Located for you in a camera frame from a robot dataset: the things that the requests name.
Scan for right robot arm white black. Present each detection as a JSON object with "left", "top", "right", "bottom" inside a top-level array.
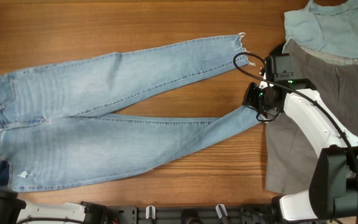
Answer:
[{"left": 242, "top": 79, "right": 358, "bottom": 223}]

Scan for light blue denim jeans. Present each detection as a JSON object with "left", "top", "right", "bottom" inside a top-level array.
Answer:
[{"left": 0, "top": 34, "right": 257, "bottom": 192}]

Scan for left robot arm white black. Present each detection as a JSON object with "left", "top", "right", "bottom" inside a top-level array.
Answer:
[{"left": 0, "top": 189, "right": 118, "bottom": 224}]

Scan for light teal shirt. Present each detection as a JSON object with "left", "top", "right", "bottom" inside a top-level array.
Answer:
[{"left": 284, "top": 1, "right": 358, "bottom": 58}]

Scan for grey shorts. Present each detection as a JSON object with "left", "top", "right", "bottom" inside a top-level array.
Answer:
[{"left": 264, "top": 39, "right": 358, "bottom": 195}]

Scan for black mounting rail base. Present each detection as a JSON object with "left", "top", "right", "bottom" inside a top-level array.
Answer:
[{"left": 110, "top": 204, "right": 286, "bottom": 224}]

